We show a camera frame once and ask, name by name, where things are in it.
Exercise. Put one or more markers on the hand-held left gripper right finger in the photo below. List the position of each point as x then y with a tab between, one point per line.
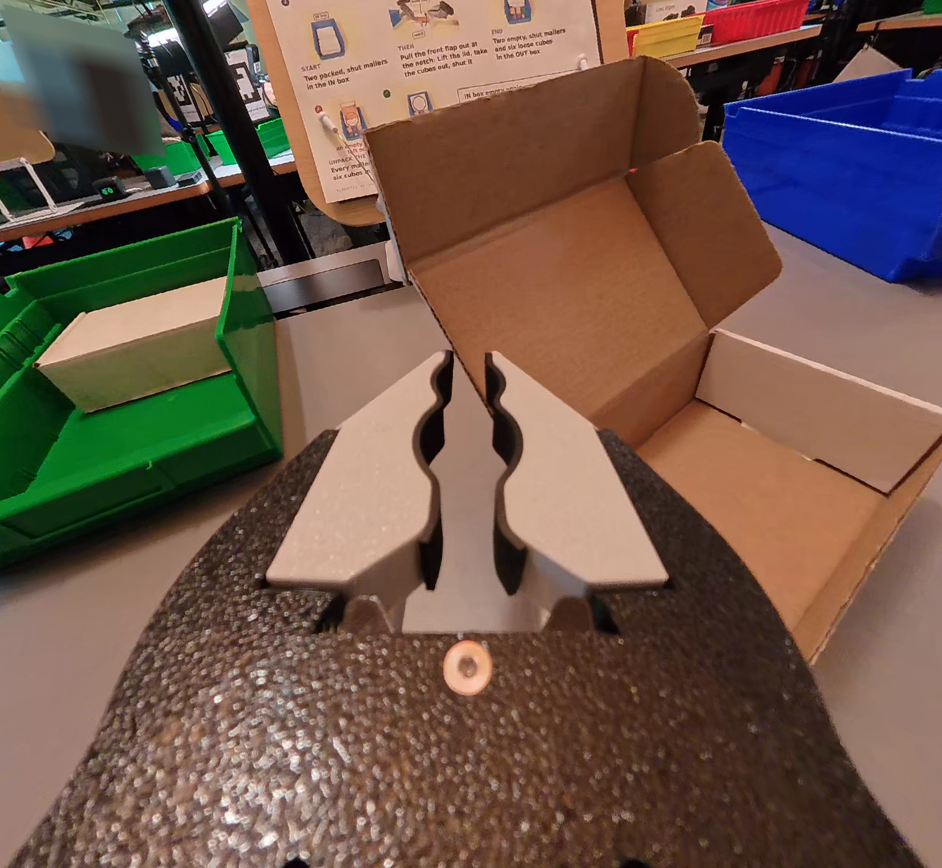
581	515

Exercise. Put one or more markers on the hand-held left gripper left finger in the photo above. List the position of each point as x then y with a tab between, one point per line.
360	507

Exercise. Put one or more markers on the green plastic bin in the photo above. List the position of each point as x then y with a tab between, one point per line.
147	456

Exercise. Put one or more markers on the white cardboard mailer box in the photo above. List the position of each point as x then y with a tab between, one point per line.
140	346
589	279

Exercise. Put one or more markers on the blue plastic bin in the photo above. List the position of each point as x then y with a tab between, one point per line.
831	184

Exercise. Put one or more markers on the grey desk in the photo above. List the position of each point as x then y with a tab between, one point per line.
331	368

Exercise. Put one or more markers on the small green bin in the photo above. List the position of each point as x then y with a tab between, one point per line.
265	136

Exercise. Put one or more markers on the black stand pole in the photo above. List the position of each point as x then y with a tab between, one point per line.
221	110

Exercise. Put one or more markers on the printed marker tag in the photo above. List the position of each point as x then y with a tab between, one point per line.
182	94
246	77

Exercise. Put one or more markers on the yellow plastic bin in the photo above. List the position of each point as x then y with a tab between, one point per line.
666	37

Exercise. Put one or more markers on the row of red yellow bins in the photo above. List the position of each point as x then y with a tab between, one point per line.
736	53

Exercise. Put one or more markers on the printed instruction sheet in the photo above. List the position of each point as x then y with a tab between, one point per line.
412	15

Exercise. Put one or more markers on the black studio light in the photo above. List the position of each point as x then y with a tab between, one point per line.
221	11

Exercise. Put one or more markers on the wooden instruction board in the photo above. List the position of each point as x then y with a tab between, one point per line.
617	0

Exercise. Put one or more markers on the red plastic bin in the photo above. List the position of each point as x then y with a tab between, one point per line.
758	18

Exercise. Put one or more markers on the white panel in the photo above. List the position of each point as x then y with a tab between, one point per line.
872	70

